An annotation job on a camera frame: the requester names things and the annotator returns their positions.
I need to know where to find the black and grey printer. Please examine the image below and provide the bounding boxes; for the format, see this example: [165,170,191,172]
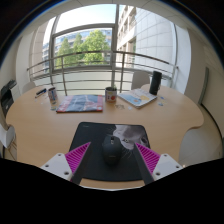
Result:
[0,79,18,117]

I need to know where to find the black printed mouse pad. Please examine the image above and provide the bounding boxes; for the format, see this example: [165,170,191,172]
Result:
[68,121,151,183]

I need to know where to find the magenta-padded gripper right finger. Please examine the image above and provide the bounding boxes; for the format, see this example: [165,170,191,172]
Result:
[132,142,184,186]

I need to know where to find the red and dark magazine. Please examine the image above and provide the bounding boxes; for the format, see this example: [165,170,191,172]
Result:
[55,94,105,114]

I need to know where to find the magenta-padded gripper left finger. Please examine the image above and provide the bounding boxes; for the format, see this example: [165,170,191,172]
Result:
[40,142,93,186]

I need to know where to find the white mug with red print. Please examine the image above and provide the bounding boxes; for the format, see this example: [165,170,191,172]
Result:
[47,87,59,105]

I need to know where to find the white chair with wooden legs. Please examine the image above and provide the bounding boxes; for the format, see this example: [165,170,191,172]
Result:
[0,123,18,158]

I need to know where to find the light illustrated open booklet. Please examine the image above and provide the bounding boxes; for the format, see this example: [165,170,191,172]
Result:
[118,88,158,109]

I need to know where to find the black computer mouse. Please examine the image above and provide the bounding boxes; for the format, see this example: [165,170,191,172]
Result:
[101,134,123,166]

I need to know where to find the black cylinder speaker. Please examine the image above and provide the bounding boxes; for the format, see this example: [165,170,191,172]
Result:
[148,70,163,96]

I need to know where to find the grey metal railing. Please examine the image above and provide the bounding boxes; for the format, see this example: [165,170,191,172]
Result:
[26,49,180,96]

